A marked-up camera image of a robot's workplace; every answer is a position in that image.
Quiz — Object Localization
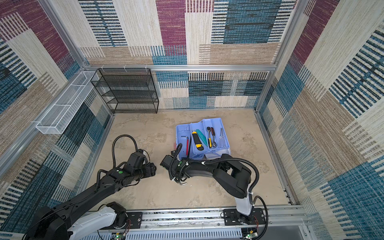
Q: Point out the red hex key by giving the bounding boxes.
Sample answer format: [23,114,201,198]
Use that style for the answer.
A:
[181,136,190,157]

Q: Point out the black yellow utility knife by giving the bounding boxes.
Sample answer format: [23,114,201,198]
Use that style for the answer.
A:
[192,131,204,151]

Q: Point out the teal utility knife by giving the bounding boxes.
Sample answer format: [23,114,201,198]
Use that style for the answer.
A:
[196,129,209,147]

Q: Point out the yellow black handle ratchet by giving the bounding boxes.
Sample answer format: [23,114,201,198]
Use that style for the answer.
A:
[207,127,213,148]

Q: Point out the white and blue toolbox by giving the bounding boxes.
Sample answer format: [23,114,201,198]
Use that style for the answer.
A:
[176,118,231,160]

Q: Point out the black hex key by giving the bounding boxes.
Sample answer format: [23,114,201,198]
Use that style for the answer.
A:
[187,135,192,158]

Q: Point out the red black handle ratchet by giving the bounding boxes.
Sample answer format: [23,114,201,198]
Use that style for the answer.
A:
[211,127,217,148]

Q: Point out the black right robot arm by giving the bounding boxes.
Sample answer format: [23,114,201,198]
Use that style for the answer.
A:
[161,144,260,225]

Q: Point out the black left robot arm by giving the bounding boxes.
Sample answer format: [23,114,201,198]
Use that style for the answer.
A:
[23,135,156,240]

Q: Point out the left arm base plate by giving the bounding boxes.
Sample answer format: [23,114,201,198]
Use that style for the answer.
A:
[112,212,143,230]

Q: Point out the aluminium front rail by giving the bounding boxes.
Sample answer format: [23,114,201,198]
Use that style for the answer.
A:
[124,205,309,231]

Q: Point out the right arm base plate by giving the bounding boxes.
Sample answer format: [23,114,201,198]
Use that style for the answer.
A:
[221,208,266,226]

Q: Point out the black wire shelf rack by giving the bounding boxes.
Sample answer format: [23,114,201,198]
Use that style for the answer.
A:
[91,68,159,114]

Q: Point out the white wire mesh basket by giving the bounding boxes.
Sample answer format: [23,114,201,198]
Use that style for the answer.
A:
[36,71,95,135]

